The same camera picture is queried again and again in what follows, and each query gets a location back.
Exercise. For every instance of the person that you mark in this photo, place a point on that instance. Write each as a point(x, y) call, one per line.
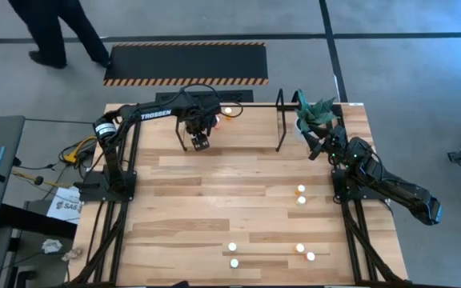
point(46, 32)

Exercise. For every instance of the small orange pill bottle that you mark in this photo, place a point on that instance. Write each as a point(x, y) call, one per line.
point(301, 188)
point(227, 110)
point(300, 248)

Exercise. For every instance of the small pale yellow pill bottle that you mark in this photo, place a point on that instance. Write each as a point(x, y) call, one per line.
point(301, 200)
point(232, 246)
point(234, 263)

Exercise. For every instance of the small pink pill bottle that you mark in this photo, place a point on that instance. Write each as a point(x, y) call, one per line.
point(310, 256)
point(217, 120)

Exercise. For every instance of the green plant white pot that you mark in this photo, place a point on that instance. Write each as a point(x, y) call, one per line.
point(314, 114)

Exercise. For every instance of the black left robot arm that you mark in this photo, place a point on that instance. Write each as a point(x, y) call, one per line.
point(154, 114)

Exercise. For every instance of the white printed paper sheet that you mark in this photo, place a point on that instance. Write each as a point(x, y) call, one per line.
point(64, 208)

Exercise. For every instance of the black metal bar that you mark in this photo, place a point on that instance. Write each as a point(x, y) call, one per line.
point(34, 221)

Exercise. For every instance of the crumpled brown paper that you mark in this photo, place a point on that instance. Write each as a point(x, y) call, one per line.
point(72, 254)

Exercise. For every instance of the black mat hazard stripes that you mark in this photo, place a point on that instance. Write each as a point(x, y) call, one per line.
point(186, 64)

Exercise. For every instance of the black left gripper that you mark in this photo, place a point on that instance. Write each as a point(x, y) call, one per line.
point(200, 142)

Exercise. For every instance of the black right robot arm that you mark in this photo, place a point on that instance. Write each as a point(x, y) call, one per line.
point(398, 192)

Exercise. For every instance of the crumpled white paper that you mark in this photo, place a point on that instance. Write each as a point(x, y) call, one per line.
point(52, 246)

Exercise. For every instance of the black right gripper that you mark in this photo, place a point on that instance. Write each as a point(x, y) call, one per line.
point(334, 140)

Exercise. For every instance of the wooden shelf black frame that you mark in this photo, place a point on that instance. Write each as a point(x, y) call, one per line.
point(246, 132)

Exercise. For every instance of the dark grey side desk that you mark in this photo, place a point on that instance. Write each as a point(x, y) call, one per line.
point(12, 136)

